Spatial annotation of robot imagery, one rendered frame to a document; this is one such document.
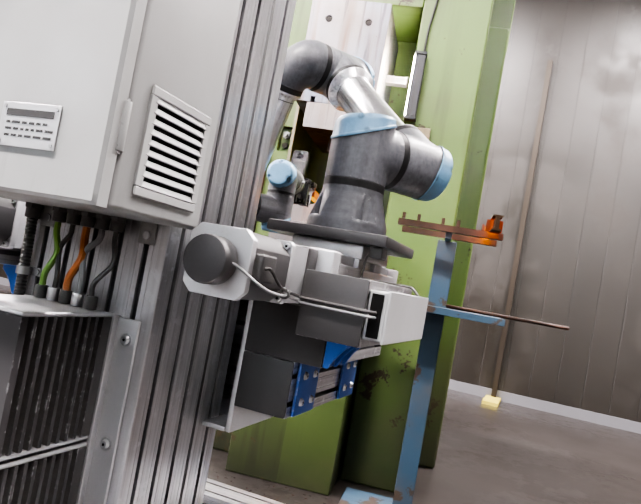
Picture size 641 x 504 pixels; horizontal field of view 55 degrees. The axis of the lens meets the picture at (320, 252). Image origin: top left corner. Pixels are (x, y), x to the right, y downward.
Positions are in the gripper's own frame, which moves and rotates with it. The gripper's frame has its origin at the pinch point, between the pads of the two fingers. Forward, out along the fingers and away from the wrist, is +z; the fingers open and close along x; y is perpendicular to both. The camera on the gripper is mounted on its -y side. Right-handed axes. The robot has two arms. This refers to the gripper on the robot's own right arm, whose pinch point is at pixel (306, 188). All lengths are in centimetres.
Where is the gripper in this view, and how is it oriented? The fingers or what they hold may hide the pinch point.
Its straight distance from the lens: 197.8
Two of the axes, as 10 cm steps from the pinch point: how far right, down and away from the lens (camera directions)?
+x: 9.7, 1.6, -1.8
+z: 1.7, 0.8, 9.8
